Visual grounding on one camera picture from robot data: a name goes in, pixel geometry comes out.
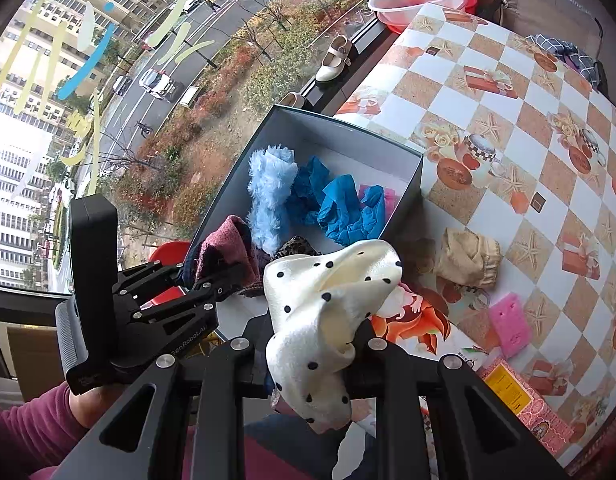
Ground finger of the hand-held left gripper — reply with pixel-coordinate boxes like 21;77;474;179
132;262;249;336
112;260;189;307

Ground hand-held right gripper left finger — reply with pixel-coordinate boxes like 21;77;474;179
63;317;275;480

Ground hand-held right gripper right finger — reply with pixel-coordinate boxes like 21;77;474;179
345;319;571;480

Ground maroon knit cloth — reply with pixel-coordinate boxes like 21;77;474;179
194;214;269;297

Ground leopard print cloth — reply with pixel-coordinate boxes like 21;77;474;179
274;235;325;262

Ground white polka dot cloth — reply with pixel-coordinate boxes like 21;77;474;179
263;239;405;437

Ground light blue fluffy cloth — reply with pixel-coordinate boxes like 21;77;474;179
247;144;299;257

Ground magenta cloth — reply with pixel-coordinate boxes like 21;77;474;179
357;184;399;212

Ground grey cardboard box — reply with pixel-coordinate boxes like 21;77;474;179
184;104;425;302

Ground person's left forearm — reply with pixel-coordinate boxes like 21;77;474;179
0;380;125;480

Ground person's legs in jeans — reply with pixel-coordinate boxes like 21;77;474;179
242;407;379;480

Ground brown cardboard carton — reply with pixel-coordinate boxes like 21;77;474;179
7;326;65;403

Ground pink sponge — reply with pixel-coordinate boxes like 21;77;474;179
486;291;532;359

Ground pink patterned packet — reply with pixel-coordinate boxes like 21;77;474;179
474;356;574;457

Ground beige cloth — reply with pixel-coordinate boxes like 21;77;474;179
434;226;503;289

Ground checkered printed tablecloth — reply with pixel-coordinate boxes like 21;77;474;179
333;2;616;467

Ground grey plaid cloth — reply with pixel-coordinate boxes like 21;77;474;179
524;33;602;87

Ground beige cushioned chair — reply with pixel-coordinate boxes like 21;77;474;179
502;0;616;113

